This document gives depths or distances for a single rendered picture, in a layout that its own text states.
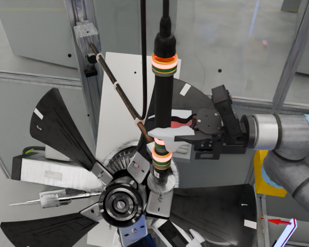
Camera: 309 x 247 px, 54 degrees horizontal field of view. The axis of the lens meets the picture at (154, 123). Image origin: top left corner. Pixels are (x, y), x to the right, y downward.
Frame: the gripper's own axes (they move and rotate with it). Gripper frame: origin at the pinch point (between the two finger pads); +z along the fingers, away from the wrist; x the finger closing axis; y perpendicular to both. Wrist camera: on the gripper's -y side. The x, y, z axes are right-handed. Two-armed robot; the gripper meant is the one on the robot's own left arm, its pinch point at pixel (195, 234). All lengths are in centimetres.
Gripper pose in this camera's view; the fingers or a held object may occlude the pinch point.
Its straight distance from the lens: 81.7
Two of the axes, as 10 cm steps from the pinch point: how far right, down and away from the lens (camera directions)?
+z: -4.5, -6.2, 6.4
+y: -8.9, 3.9, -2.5
